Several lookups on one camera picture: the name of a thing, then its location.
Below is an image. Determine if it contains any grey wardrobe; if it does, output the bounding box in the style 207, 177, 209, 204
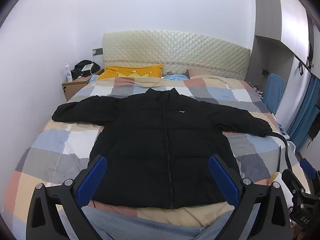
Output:
246, 0, 316, 135

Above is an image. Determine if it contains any checkered bed quilt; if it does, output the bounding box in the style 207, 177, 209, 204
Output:
5, 76, 304, 230

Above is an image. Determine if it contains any black bag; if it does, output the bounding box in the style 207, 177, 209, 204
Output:
71, 60, 101, 78

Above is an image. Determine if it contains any wooden nightstand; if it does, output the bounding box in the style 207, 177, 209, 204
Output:
62, 69, 104, 102

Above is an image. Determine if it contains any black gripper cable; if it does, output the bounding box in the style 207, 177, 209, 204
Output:
271, 132, 292, 172

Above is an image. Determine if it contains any yellow crown pillow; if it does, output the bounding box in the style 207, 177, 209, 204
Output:
100, 64, 164, 80

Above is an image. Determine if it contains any cream quilted headboard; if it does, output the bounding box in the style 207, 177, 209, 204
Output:
102, 30, 251, 82

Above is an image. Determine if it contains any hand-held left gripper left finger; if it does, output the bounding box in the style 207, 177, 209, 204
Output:
26, 154, 112, 240

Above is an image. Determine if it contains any blue curtain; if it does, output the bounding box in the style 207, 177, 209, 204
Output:
287, 74, 320, 153

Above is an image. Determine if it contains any white bottle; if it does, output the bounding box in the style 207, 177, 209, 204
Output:
64, 63, 73, 82

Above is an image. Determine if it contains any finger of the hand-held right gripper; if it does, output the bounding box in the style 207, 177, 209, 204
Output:
299, 158, 320, 180

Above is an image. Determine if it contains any pink pillow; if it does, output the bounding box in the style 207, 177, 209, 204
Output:
187, 69, 247, 82

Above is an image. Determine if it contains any black puffer jacket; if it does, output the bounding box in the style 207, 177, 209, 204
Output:
52, 88, 273, 210

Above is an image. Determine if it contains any light blue pillow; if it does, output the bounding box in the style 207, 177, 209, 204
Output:
164, 74, 190, 81

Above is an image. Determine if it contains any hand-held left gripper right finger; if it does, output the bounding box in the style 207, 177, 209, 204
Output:
208, 154, 293, 240

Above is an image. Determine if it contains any blue towel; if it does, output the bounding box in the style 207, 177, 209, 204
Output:
264, 73, 285, 115

